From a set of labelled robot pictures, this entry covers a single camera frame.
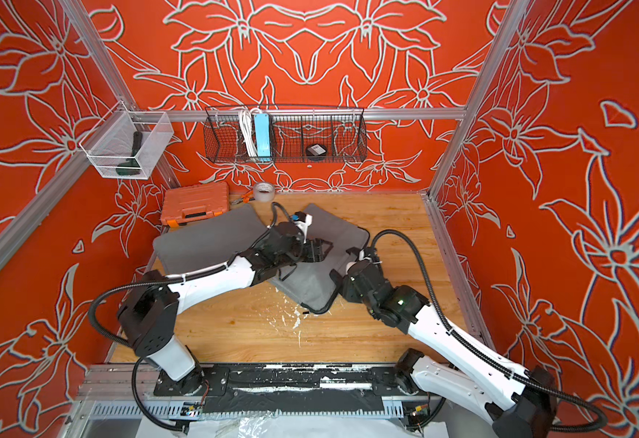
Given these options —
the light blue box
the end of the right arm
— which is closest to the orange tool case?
the light blue box

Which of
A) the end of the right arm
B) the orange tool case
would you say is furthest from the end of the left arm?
the orange tool case

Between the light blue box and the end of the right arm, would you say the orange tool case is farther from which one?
the end of the right arm

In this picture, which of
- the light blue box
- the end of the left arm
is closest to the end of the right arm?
the end of the left arm

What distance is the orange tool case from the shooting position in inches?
42.8

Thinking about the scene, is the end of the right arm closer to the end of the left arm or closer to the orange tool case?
the end of the left arm

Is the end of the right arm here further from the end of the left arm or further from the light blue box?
the light blue box
